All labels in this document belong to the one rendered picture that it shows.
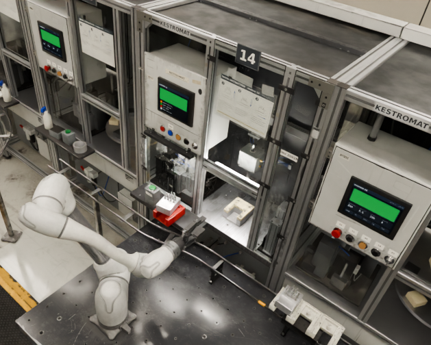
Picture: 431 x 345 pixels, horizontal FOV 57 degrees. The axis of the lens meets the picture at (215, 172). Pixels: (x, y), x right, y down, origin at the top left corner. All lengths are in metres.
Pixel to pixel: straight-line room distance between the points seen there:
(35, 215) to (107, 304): 0.60
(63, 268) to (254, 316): 1.70
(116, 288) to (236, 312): 0.70
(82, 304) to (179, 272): 0.57
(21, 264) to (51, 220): 1.80
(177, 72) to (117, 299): 1.16
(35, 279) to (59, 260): 0.23
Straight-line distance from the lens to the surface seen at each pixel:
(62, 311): 2.40
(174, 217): 2.40
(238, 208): 2.49
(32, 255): 3.59
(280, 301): 2.15
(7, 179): 4.38
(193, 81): 2.00
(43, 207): 1.80
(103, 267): 2.19
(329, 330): 2.22
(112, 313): 2.14
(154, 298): 2.38
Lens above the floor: 2.67
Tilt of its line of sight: 39 degrees down
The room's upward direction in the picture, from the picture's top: 7 degrees clockwise
